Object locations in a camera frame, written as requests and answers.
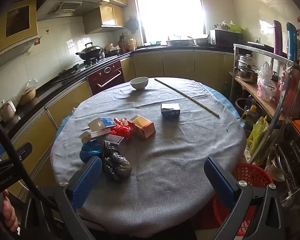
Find maroon oven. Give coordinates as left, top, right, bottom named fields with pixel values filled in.
left=86, top=60, right=124, bottom=95

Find cooking oil bottle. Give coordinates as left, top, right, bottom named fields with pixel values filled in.
left=241, top=104, right=259, bottom=133

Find blue plastic bag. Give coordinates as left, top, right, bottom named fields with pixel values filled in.
left=80, top=140, right=103, bottom=164

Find black microwave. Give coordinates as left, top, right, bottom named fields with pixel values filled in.
left=210, top=29, right=243, bottom=47

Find black plastic bag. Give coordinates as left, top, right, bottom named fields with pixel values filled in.
left=101, top=141, right=133, bottom=182

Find white and pink plastic bag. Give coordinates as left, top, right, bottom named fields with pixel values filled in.
left=256, top=61, right=277, bottom=102

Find clear plastic tray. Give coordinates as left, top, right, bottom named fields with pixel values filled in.
left=102, top=134, right=123, bottom=147

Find range hood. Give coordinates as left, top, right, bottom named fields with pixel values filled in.
left=18, top=0, right=109, bottom=22

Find condiment bottles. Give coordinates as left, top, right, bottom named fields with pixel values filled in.
left=118, top=34, right=138, bottom=52

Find metal storage rack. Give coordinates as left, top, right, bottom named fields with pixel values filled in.
left=230, top=42, right=300, bottom=205

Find person's left hand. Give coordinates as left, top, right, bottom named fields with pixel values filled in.
left=2, top=189, right=19, bottom=232

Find stacked steel pots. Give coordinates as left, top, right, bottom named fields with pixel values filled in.
left=237, top=54, right=259, bottom=84

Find white bowl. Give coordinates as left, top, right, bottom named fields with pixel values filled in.
left=129, top=77, right=149, bottom=90

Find cabinet door with dark panel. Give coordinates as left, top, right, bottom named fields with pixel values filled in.
left=0, top=0, right=39, bottom=67

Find black pot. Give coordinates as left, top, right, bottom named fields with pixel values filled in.
left=235, top=97, right=253, bottom=117

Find yellow base cabinets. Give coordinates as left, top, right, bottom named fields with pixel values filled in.
left=7, top=50, right=237, bottom=200

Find grey tablecloth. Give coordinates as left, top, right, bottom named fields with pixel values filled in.
left=50, top=77, right=247, bottom=234

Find blue and white carton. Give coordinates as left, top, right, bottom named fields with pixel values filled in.
left=161, top=103, right=182, bottom=119

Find black kitchen countertop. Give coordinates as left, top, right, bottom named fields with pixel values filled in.
left=0, top=44, right=238, bottom=140

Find blue table cover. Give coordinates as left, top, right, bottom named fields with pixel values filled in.
left=55, top=81, right=246, bottom=140

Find yellow wall cabinets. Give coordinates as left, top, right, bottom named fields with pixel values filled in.
left=38, top=0, right=128, bottom=34

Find wooden shelf board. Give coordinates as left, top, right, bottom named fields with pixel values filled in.
left=234, top=76, right=286, bottom=120

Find blue and white paper box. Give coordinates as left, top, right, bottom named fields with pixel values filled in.
left=87, top=117, right=116, bottom=132

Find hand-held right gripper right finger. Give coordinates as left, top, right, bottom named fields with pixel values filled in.
left=204, top=156, right=289, bottom=240

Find teal thermos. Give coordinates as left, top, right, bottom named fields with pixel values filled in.
left=286, top=22, right=299, bottom=63

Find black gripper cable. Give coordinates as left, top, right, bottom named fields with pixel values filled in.
left=0, top=112, right=59, bottom=210

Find gas stove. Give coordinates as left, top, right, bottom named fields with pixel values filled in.
left=57, top=57, right=105, bottom=77

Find purple thermos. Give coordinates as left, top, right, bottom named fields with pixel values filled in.
left=273, top=20, right=286, bottom=55

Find steel basin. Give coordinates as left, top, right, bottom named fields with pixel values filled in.
left=193, top=37, right=210, bottom=47

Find green plastic bag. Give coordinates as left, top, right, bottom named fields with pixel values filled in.
left=215, top=21, right=242, bottom=33

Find orange cardboard box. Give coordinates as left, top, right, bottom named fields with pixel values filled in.
left=127, top=114, right=156, bottom=140

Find long wooden stick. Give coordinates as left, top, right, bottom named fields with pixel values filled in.
left=154, top=78, right=220, bottom=117

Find yellow plastic bag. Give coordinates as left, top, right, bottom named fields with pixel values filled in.
left=246, top=116, right=269, bottom=164

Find black wok with lid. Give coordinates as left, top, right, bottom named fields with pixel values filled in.
left=75, top=42, right=103, bottom=60

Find steel dishes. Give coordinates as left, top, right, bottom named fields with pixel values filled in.
left=265, top=140, right=300, bottom=183

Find red plastic bag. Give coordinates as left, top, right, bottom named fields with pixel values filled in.
left=110, top=117, right=132, bottom=138

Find red plastic basket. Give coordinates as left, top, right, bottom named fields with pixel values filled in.
left=210, top=163, right=274, bottom=237

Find window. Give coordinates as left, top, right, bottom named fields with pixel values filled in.
left=132, top=0, right=207, bottom=47

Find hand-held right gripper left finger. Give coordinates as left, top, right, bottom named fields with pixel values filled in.
left=22, top=156, right=103, bottom=240

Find hanging dark pan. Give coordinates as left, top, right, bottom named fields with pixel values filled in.
left=126, top=16, right=139, bottom=34

